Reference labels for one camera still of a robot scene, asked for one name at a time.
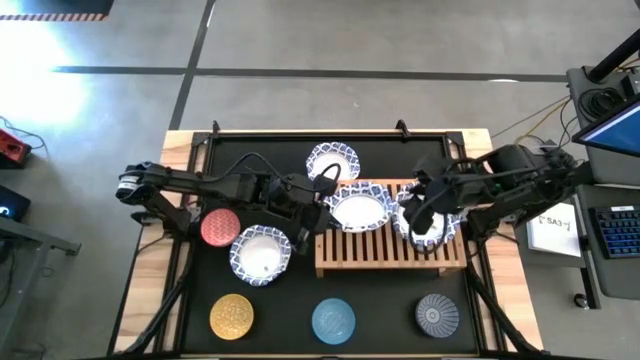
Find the blue white striped bowl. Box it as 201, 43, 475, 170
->
414, 293, 461, 339

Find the red patterned bowl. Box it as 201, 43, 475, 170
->
199, 207, 242, 249

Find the black electronic device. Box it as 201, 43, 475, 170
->
0, 184, 32, 222

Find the monitor with blue screen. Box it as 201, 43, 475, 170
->
572, 93, 640, 159

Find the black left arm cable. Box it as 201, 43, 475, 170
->
197, 151, 326, 194

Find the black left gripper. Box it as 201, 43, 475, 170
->
272, 172, 337, 257

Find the gray metal desk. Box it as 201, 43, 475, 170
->
0, 214, 82, 360

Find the black pole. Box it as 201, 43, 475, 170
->
587, 28, 640, 84

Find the mat with hazard stripe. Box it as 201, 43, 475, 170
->
0, 0, 115, 22

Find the coiled black cable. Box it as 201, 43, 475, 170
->
578, 87, 625, 120

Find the white paper sign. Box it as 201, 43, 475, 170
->
526, 201, 582, 258

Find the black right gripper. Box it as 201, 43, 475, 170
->
402, 153, 471, 237

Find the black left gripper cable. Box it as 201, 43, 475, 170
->
317, 163, 343, 197

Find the blue patterned paper bowl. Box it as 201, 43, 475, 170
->
392, 183, 464, 251
305, 141, 362, 182
323, 180, 396, 234
228, 224, 293, 288

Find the yellow patterned bowl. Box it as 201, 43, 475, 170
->
209, 293, 255, 342

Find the slatted wooden shelf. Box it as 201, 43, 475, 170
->
314, 178, 469, 279

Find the black metal table frame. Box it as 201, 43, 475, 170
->
107, 119, 546, 360

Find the red box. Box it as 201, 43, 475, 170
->
0, 128, 32, 170

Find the yellow cable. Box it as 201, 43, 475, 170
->
492, 94, 572, 146

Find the gray equipment cart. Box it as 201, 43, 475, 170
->
566, 64, 640, 302

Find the light blue plate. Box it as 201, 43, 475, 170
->
311, 297, 358, 346

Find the black keyboard blue backlight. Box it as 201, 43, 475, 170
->
588, 204, 640, 260

